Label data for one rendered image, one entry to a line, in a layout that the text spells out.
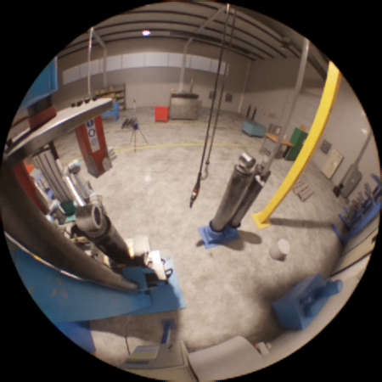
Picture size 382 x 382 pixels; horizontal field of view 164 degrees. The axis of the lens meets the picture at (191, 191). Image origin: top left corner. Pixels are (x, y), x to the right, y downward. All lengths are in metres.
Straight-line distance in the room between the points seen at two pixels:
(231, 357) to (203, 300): 1.66
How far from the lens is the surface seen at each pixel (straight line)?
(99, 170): 0.70
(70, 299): 0.52
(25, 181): 0.59
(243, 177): 1.37
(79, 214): 0.81
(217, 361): 0.65
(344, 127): 10.53
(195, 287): 2.20
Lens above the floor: 2.17
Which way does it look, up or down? 45 degrees down
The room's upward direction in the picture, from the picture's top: 9 degrees clockwise
